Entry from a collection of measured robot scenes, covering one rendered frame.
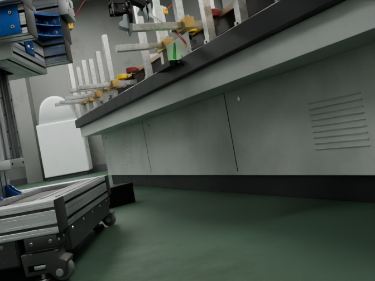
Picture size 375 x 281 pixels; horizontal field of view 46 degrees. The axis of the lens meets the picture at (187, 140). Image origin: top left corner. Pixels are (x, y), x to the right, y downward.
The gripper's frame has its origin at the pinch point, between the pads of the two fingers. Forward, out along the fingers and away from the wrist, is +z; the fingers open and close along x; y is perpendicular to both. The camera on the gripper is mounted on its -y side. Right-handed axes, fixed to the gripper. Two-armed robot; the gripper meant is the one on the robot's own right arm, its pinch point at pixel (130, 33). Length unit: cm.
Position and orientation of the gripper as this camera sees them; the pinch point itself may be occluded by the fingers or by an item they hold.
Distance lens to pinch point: 202.1
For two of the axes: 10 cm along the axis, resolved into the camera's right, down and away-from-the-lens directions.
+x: 4.2, -0.7, -9.0
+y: -8.9, 1.4, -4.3
